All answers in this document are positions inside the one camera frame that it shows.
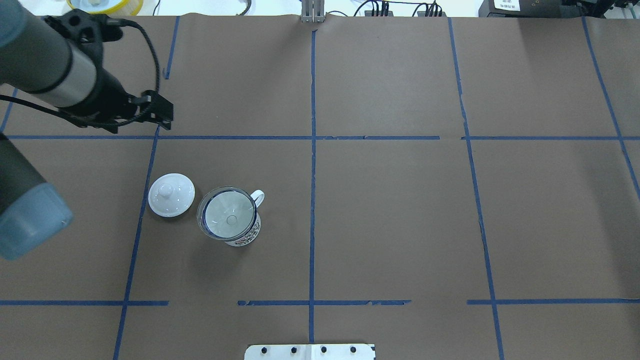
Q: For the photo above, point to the white enamel mug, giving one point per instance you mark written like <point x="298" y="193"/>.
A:
<point x="240" y="225"/>

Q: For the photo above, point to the black computer box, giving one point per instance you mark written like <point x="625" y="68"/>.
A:
<point x="549" y="9"/>

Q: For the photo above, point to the white camera stand column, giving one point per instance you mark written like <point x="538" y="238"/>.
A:
<point x="328" y="351"/>

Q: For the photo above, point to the yellow tape roll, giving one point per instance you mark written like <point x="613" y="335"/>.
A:
<point x="108" y="7"/>

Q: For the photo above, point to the white ceramic lid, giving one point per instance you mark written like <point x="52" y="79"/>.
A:
<point x="171" y="195"/>

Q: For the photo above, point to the aluminium frame post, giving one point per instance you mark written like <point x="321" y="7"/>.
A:
<point x="313" y="11"/>

